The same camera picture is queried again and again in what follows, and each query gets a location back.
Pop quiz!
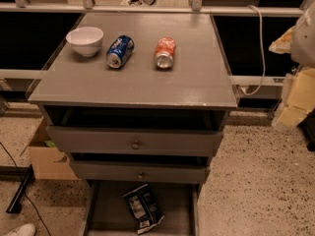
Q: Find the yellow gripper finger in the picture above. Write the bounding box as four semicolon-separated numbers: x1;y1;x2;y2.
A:
269;27;294;54
272;70;315;131

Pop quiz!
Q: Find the blue chip bag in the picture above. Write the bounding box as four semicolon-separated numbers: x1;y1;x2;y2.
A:
123;184;164;235

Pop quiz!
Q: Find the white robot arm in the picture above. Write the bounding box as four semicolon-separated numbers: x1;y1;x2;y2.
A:
269;2;315;131

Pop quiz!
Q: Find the grey drawer cabinet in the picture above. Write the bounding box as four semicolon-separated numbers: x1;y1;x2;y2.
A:
27;12;238;236

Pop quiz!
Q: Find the grey top drawer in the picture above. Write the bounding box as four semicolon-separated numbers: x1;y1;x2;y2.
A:
47;107;222;156

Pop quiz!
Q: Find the grey drawer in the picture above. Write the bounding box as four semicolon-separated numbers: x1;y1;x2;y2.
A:
47;107;222;156
79;181;200;236
70;153;208;184

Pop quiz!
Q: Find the grey middle drawer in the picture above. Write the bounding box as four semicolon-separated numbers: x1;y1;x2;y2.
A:
70;153;208;184

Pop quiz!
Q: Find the grey bottom drawer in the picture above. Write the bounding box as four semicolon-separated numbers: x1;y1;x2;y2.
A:
79;181;200;236

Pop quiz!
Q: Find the orange soda can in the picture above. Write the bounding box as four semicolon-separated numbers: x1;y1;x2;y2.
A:
155;37;176;69

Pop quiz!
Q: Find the blue soda can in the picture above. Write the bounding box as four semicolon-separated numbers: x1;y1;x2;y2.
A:
106;35;135;69

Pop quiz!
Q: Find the white bowl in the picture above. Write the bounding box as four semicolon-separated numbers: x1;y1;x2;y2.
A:
66;27;103;57

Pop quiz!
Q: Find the cardboard box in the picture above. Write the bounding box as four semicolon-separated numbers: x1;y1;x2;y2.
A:
27;118;78;180

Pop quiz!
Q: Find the black bar on floor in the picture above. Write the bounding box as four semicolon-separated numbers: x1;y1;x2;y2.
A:
6;166;33;214

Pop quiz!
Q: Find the white shoe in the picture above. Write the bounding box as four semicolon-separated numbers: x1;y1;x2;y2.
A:
5;223;36;236

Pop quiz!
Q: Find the white cable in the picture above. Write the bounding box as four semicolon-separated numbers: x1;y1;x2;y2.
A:
239;5;266;97

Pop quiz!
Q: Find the grey metal rail beam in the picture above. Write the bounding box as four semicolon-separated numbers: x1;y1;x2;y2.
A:
230;76;284;99

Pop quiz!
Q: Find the black floor cable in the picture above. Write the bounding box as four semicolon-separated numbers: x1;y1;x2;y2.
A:
0;142;53;236

